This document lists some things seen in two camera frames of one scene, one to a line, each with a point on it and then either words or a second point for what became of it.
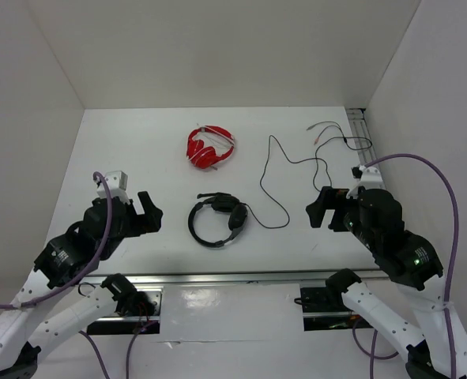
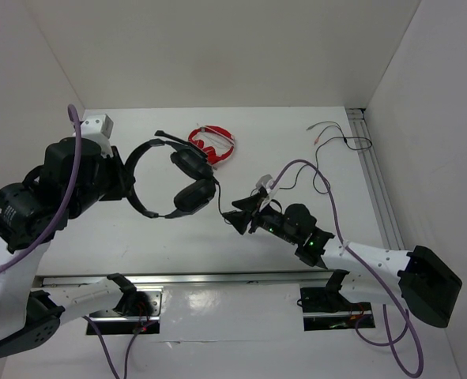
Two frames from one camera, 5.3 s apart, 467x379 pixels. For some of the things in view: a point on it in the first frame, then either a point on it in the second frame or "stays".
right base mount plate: x=325 y=310 stays
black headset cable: x=261 y=185 -> x=219 y=200
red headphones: x=205 y=156 stays
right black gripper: x=329 y=197 -> x=241 y=219
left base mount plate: x=138 y=324 stays
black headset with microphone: x=224 y=202 -> x=190 y=165
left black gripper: x=152 y=215 -> x=117 y=166
